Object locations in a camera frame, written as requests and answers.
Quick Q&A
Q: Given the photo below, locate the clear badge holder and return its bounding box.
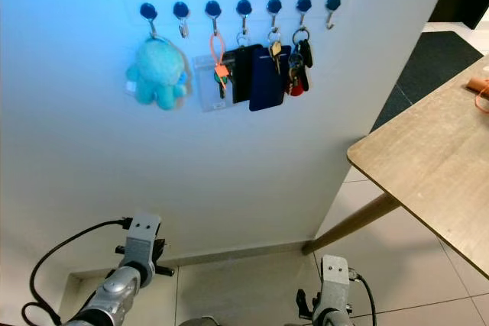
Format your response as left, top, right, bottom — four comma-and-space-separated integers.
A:
193, 55, 228, 111

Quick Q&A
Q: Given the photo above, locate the wooden table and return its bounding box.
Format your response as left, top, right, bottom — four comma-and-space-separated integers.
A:
302, 55, 489, 281

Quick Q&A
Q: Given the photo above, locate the black card holder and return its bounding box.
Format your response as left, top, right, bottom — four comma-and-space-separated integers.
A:
232, 45, 264, 104

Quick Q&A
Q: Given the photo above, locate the dark blue card holder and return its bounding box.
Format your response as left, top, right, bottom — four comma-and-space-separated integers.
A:
249, 46, 293, 112

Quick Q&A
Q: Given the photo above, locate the key bunch with red fob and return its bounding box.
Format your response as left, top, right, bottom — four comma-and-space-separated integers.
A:
287, 27, 314, 98

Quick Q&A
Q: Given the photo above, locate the brass key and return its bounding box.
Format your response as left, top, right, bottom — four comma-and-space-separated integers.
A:
267, 28, 284, 76

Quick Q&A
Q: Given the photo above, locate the dark floor mat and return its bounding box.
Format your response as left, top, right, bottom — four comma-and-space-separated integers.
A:
371, 32, 484, 132

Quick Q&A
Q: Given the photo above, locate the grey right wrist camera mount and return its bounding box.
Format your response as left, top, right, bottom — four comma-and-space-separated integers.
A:
321, 255, 352, 311

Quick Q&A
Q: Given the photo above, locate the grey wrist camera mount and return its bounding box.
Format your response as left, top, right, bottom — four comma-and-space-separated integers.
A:
321, 255, 352, 311
125, 213, 161, 270

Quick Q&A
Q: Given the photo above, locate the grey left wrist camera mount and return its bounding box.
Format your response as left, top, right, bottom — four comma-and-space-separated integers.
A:
125, 213, 161, 270

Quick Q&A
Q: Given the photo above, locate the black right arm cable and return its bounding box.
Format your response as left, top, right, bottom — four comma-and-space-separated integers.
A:
350, 273, 377, 326

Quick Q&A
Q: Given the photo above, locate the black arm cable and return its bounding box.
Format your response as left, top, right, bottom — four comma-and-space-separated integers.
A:
350, 273, 377, 326
29, 219, 132, 326

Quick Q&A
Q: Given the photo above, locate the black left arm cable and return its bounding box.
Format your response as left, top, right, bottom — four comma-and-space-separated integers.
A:
29, 219, 132, 326

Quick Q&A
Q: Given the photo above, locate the teal plush octopus keychain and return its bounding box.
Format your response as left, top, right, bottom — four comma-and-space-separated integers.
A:
126, 36, 188, 110

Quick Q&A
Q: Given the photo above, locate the orange strap with green key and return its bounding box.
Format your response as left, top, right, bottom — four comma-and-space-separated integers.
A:
210, 32, 232, 100

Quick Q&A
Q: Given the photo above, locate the black round wall hook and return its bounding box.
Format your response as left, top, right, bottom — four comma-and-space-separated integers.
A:
173, 1, 191, 39
266, 0, 283, 33
235, 0, 254, 35
205, 0, 223, 37
140, 2, 158, 39
325, 0, 343, 31
296, 0, 313, 31

